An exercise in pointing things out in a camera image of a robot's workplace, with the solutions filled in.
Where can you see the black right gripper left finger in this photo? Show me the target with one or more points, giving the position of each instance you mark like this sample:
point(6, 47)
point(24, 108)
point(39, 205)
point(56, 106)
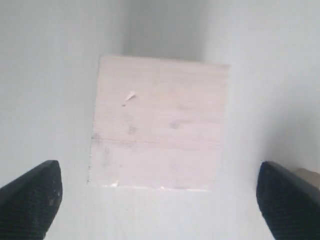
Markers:
point(29, 204)

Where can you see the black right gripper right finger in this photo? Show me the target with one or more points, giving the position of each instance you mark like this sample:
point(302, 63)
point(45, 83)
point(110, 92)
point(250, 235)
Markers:
point(289, 205)

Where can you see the largest wooden cube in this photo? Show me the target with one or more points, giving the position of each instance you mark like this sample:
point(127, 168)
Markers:
point(158, 124)

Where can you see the layered plywood cube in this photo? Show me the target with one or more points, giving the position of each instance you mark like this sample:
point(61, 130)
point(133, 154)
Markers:
point(311, 177)

